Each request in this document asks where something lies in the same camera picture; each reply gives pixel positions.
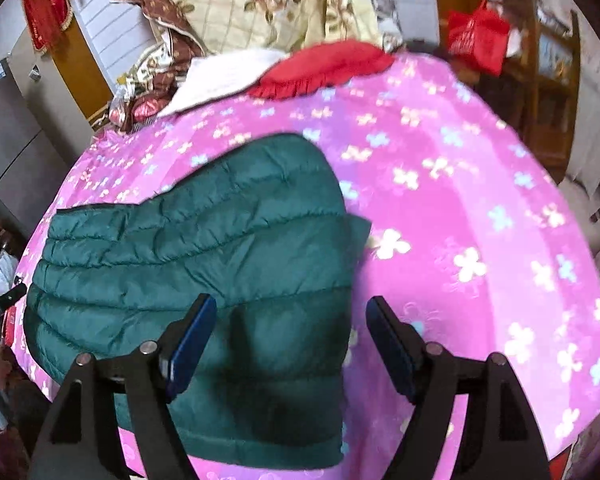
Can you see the wooden shelf rack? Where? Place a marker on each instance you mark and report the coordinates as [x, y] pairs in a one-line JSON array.
[[537, 91]]

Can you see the red ruffled cushion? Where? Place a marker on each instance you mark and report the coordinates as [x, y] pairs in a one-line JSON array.
[[322, 66]]

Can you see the red shopping bag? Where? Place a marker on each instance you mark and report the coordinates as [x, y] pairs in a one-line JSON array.
[[479, 39]]

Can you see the pink floral bed sheet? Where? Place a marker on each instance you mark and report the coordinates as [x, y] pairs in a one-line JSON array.
[[471, 240]]

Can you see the brown floral blanket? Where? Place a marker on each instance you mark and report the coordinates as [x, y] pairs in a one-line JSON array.
[[150, 84]]

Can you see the red wall decoration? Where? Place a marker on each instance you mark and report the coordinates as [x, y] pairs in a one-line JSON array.
[[47, 21]]

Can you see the cream rose quilt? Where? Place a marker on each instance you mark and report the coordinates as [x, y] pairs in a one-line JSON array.
[[216, 26]]

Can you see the grey wardrobe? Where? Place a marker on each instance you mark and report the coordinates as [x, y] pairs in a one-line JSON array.
[[42, 134]]

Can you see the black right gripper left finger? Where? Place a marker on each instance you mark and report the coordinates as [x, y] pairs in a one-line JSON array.
[[80, 437]]

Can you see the dark green puffer jacket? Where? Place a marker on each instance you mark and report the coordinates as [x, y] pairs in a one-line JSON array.
[[264, 231]]

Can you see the white pillow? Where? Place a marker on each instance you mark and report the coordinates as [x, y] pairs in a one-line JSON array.
[[221, 75]]

